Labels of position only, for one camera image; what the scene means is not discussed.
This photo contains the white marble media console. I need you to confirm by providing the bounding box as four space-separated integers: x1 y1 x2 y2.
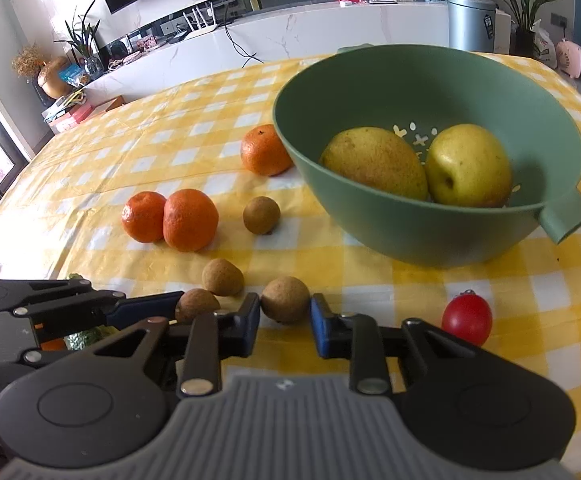
81 0 451 107

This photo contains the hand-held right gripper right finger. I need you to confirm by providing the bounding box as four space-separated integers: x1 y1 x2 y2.
310 293 492 395

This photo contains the small white side cabinet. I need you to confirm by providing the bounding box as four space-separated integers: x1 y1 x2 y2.
493 9 514 54

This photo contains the orange flat box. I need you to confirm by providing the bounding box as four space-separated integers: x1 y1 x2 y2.
44 102 97 134

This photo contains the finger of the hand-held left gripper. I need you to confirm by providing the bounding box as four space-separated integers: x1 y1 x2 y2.
13 279 186 329
18 329 137 367

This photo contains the orange tangerine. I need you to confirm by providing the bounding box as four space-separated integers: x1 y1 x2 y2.
241 124 294 177
163 188 220 253
122 191 168 243

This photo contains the plant in glass vase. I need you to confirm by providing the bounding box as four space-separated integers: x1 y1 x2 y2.
54 0 106 81

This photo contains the yellow checkered tablecloth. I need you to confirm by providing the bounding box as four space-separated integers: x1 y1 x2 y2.
0 52 581 480

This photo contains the brown longan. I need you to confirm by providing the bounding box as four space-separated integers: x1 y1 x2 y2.
243 196 281 236
174 288 221 325
260 276 311 325
201 258 245 297

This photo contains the black power cable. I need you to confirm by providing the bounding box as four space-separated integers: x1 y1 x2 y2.
224 19 265 69

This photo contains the yellow apple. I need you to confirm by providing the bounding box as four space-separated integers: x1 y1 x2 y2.
425 123 513 208

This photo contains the green colander bowl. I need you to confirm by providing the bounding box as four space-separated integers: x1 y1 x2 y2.
272 43 581 268

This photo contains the dried flower bunch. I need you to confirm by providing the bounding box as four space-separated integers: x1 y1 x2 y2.
11 42 47 79

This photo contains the white plastic bag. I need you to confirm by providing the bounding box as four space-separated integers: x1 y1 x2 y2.
532 20 558 69

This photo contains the white wifi router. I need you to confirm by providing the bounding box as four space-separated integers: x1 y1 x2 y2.
182 4 219 37

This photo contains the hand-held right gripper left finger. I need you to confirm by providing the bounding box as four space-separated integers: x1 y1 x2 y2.
89 292 262 397

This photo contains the red cherry tomato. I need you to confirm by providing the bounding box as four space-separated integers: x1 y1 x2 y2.
441 290 493 347

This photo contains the tall potted leafy plant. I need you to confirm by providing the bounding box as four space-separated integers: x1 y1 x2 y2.
480 0 571 59

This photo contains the pink fan heater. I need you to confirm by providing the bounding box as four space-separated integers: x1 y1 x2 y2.
555 37 581 81

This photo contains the golden gourd ornament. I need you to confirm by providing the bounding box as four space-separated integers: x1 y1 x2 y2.
37 55 74 100

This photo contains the silver pedal trash can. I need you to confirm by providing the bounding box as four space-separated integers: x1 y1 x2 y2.
447 0 497 54

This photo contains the green leafy thing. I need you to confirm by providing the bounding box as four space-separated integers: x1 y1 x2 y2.
40 326 121 352

